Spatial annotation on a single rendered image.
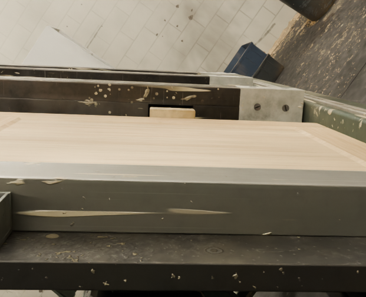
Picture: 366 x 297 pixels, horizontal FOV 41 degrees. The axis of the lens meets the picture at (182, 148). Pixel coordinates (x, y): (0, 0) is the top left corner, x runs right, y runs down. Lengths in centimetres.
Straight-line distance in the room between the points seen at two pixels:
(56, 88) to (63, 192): 60
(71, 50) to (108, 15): 148
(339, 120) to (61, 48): 387
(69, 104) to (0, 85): 13
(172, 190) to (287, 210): 9
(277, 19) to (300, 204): 577
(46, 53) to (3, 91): 360
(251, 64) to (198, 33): 116
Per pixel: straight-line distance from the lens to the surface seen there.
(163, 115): 86
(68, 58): 453
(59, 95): 94
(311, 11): 514
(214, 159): 54
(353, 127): 77
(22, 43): 604
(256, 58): 499
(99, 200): 36
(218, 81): 141
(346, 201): 39
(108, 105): 93
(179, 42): 590
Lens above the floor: 121
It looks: 10 degrees down
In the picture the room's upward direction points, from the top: 56 degrees counter-clockwise
